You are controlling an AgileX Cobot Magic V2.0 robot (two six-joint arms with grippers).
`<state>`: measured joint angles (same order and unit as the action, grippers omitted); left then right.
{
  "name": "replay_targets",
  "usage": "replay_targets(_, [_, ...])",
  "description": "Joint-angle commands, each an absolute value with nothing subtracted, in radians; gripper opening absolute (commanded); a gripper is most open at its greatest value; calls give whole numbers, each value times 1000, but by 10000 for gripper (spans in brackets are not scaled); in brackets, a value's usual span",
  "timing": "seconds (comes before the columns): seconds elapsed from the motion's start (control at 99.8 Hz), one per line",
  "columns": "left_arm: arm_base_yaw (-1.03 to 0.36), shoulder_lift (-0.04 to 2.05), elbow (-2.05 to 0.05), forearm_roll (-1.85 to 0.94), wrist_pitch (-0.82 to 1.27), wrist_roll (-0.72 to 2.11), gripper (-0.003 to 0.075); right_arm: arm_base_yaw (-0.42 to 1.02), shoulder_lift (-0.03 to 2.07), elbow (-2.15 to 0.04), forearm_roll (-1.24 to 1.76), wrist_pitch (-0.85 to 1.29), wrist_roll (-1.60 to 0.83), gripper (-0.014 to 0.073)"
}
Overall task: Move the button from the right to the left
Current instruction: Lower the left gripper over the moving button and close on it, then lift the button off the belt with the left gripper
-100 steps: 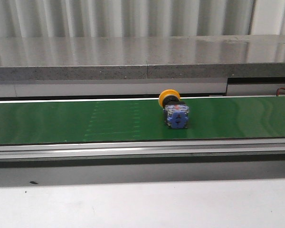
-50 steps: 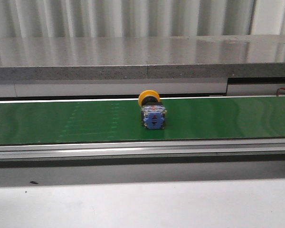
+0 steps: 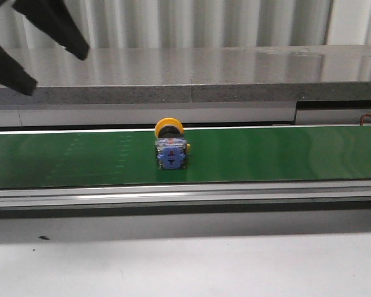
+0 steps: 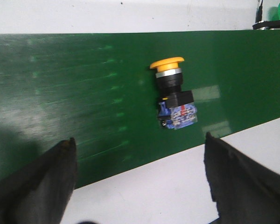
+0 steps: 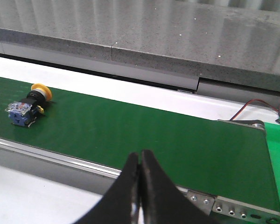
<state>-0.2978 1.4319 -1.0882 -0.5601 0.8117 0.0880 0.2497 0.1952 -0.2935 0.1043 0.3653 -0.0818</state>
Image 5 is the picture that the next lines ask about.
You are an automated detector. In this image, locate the metal conveyor end bracket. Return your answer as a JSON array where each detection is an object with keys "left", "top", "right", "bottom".
[{"left": 177, "top": 186, "right": 280, "bottom": 224}]

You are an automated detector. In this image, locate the green conveyor belt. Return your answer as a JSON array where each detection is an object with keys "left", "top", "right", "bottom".
[{"left": 0, "top": 77, "right": 280, "bottom": 211}]

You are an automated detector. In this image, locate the yellow emergency stop push button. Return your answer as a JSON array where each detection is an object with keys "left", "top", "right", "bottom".
[{"left": 5, "top": 84, "right": 53, "bottom": 127}]

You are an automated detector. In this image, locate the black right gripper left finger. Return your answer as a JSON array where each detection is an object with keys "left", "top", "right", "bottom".
[{"left": 76, "top": 153, "right": 140, "bottom": 224}]

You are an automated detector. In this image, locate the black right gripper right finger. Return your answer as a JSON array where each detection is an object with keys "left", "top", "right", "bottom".
[{"left": 140, "top": 150, "right": 217, "bottom": 224}]

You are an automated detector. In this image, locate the grey speckled stone counter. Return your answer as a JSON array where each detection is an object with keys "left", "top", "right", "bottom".
[{"left": 0, "top": 0, "right": 280, "bottom": 92}]

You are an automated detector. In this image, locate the red and black wire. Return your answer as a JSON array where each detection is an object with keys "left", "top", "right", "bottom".
[{"left": 229, "top": 97, "right": 280, "bottom": 121}]

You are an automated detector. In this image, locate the aluminium conveyor frame rail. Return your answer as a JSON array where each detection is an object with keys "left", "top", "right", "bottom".
[{"left": 0, "top": 138, "right": 121, "bottom": 179}]

